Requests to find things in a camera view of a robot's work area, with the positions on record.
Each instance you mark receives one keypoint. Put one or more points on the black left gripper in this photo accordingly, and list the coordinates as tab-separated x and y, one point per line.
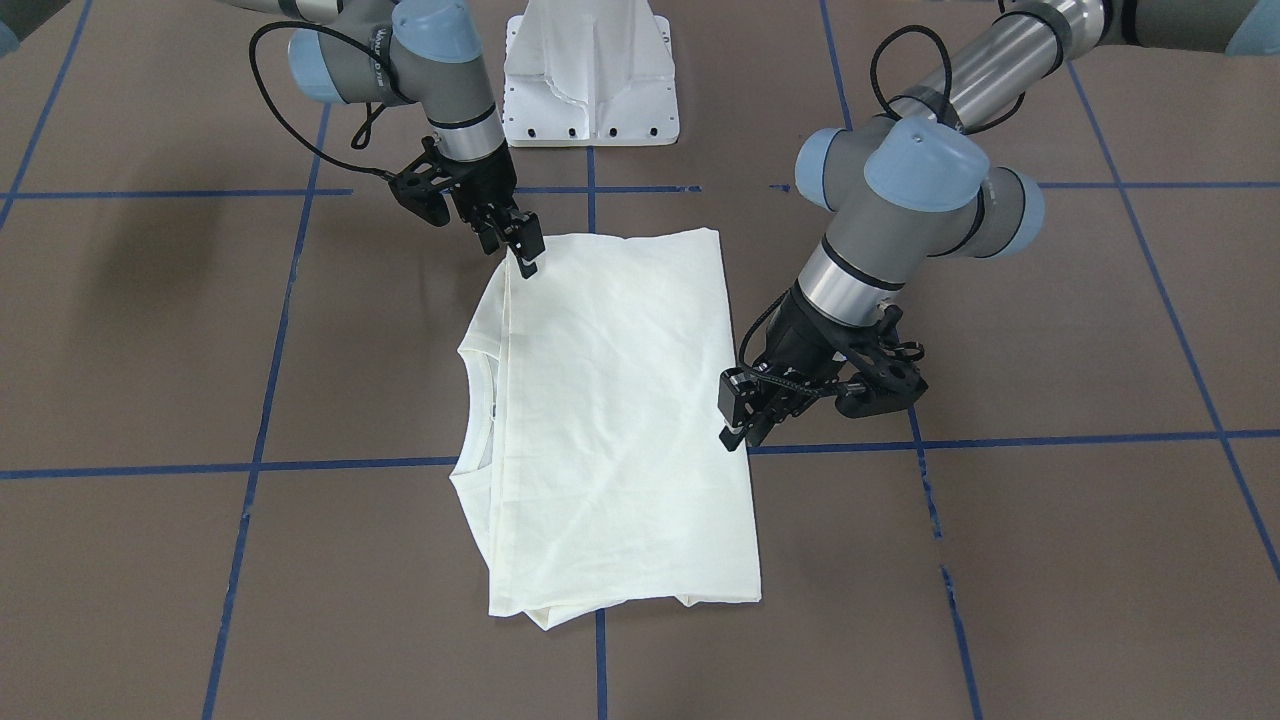
800	340

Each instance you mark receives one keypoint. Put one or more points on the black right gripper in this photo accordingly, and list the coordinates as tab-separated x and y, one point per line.
489	184

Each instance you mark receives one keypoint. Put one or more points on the cream long-sleeve shirt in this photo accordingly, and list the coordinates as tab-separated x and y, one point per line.
591	472

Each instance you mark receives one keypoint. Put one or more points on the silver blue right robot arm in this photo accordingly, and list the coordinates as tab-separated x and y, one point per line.
384	54

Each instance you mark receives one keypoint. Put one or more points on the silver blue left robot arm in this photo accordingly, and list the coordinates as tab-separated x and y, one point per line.
912	184

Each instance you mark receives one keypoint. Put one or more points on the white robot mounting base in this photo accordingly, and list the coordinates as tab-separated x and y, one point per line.
589	73

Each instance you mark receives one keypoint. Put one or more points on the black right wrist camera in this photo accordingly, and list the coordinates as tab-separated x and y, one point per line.
421	186

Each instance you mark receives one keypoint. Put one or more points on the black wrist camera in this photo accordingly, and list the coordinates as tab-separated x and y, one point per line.
886	378
421	186

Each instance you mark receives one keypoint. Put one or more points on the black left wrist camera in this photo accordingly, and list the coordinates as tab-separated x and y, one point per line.
886	378

